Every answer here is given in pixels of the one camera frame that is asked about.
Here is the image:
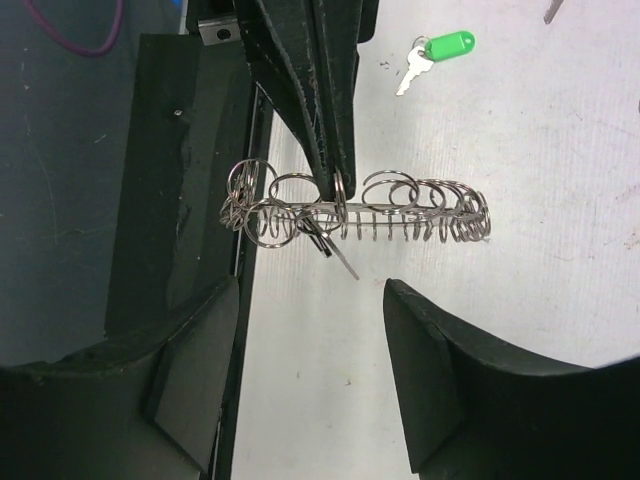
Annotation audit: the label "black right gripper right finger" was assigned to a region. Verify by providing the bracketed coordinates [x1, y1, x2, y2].
[383, 279, 639, 479]

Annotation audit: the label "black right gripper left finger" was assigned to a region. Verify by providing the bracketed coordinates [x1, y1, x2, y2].
[1, 277, 239, 479]

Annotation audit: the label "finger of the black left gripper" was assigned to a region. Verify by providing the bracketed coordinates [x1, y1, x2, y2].
[310, 0, 378, 200]
[234, 0, 333, 199]

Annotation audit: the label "metal key ring disc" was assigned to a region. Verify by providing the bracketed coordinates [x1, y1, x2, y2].
[219, 159, 492, 249]

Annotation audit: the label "black tag with white label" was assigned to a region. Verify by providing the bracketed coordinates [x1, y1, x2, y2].
[296, 213, 360, 280]

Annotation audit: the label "key with green tag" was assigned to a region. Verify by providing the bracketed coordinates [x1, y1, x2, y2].
[396, 30, 476, 96]

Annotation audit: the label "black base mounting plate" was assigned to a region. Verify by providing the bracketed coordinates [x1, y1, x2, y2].
[105, 35, 272, 479]

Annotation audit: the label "black tag with key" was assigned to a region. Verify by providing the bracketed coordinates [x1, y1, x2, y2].
[543, 0, 563, 25]

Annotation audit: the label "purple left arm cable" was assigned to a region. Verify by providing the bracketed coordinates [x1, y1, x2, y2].
[23, 0, 125, 56]

